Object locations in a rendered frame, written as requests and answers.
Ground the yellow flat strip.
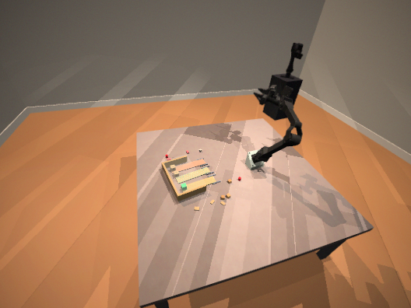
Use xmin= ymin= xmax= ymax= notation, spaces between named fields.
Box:
xmin=203 ymin=177 xmax=216 ymax=185

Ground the peach strip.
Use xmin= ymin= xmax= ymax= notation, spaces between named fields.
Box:
xmin=192 ymin=159 xmax=206 ymax=167

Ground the orange strip with teal polka dots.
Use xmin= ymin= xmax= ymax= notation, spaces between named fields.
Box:
xmin=198 ymin=167 xmax=211 ymax=176

